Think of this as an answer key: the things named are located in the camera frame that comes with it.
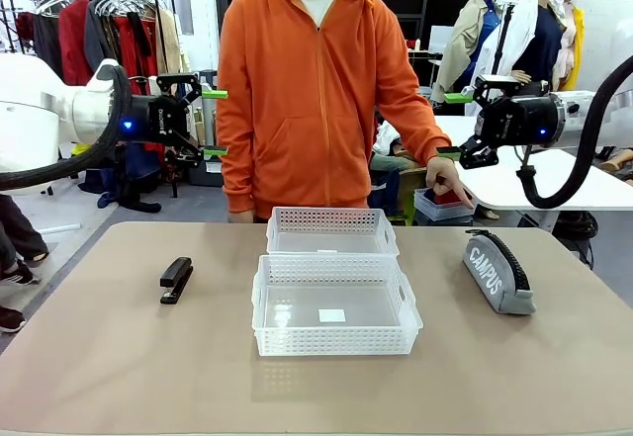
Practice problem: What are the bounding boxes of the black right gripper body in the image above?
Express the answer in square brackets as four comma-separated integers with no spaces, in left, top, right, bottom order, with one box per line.
[475,93,563,149]

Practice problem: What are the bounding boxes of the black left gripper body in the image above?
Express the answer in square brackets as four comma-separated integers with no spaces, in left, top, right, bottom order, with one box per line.
[129,94,194,147]

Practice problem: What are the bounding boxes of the grey CAMPUS pencil case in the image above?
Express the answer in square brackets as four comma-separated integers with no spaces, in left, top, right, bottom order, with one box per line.
[462,228,538,316]

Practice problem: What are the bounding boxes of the black stapler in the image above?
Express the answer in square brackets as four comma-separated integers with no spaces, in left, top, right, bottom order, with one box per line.
[158,256,195,306]

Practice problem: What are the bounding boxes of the person's right forearm orange sleeve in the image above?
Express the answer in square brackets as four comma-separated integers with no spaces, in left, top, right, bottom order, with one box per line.
[217,151,256,215]

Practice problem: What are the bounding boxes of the person's left forearm orange sleeve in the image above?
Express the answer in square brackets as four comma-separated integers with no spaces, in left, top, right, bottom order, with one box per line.
[378,92,452,166]

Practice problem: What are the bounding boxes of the person's left hand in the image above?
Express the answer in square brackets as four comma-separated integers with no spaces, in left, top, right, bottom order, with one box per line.
[424,155,476,210]

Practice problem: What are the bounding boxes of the grey storage bin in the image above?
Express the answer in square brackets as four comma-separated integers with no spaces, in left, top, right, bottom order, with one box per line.
[186,151,225,189]

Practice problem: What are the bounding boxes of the white paper roll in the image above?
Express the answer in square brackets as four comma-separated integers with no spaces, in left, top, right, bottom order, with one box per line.
[195,99,220,146]

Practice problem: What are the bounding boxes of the white table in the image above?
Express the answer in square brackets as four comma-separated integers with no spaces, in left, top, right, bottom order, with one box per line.
[428,114,633,212]

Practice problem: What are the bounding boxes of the clear storage box red contents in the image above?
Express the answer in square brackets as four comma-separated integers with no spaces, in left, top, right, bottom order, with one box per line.
[413,186,479,222]

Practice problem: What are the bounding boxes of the mannequin with beige coat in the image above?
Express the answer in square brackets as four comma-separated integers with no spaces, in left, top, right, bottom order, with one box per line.
[430,0,521,105]

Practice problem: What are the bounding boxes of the long red hanging dress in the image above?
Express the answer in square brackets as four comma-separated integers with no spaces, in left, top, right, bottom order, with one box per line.
[114,13,160,99]

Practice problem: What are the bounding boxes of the beige hanging garment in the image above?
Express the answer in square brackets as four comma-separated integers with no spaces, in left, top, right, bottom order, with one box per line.
[155,6,192,77]

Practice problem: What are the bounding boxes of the dark clothes pile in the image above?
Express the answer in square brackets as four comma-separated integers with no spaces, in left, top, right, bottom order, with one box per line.
[77,147,163,215]

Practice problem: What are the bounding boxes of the mannequin with white coat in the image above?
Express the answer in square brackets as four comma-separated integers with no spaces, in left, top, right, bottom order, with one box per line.
[482,0,566,92]

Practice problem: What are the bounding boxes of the person in orange hoodie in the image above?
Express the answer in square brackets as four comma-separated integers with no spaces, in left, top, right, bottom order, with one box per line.
[216,0,452,224]

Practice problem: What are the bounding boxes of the green crate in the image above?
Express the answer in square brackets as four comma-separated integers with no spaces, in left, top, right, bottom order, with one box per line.
[394,192,417,220]

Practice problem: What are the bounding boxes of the yellow hanging garment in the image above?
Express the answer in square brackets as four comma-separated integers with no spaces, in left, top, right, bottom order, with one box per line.
[557,0,588,87]

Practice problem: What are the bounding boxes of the white perforated plastic basket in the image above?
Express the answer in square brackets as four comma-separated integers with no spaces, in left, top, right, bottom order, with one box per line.
[250,253,424,358]
[265,206,401,258]

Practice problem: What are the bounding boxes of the beige mannequin foot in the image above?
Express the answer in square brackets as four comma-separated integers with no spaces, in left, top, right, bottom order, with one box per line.
[599,147,633,174]

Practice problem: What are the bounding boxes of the grey hanging garment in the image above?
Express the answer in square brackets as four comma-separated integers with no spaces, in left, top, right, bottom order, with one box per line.
[83,0,119,74]

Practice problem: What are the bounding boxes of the red hanging jacket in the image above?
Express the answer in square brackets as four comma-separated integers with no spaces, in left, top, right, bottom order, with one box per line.
[57,0,93,87]

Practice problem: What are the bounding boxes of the dark hanging garments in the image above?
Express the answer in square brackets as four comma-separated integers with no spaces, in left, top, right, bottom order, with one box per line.
[14,9,64,81]

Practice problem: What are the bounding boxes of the white tube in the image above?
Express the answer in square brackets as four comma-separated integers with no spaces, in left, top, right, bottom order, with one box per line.
[38,221,82,236]

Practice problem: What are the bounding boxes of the bystander's legs dark trousers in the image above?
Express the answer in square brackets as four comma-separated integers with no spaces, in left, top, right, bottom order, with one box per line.
[0,193,50,279]

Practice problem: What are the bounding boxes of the black white sneaker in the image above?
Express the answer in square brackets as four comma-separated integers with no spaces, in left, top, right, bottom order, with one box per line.
[0,261,42,288]

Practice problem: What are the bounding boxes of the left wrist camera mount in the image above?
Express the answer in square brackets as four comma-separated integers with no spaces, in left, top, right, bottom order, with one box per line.
[155,73,200,97]

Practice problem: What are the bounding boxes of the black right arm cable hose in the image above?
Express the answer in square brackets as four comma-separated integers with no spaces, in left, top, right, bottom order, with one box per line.
[515,54,633,210]

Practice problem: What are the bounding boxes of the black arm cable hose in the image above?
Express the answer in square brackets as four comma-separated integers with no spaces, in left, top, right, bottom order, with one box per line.
[0,64,134,193]
[515,54,633,210]

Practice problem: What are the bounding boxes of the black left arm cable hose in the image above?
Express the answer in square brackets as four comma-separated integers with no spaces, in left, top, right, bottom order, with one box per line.
[0,64,134,193]

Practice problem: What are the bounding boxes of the black cable bundle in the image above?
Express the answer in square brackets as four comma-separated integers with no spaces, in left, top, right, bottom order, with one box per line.
[557,210,600,262]

